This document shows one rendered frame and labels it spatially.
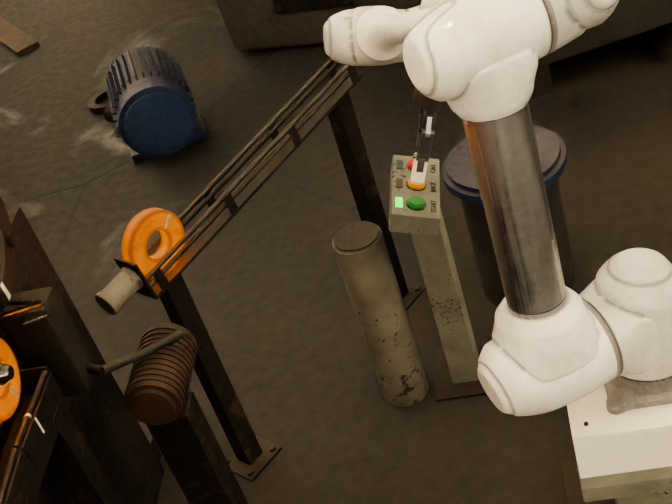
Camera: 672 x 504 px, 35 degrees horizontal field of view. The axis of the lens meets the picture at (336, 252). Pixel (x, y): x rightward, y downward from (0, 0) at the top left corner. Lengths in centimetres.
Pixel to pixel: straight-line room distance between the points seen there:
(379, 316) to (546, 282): 87
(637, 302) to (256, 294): 166
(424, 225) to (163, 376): 65
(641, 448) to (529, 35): 84
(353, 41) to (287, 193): 169
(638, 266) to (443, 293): 78
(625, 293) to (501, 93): 48
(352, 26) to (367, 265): 64
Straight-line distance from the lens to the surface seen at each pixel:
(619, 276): 190
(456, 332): 268
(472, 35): 153
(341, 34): 207
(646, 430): 202
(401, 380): 272
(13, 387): 209
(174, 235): 240
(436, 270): 255
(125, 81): 413
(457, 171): 278
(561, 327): 181
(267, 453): 280
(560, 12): 159
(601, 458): 206
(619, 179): 338
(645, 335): 191
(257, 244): 351
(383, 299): 255
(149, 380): 232
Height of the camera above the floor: 196
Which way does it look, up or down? 36 degrees down
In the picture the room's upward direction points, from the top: 19 degrees counter-clockwise
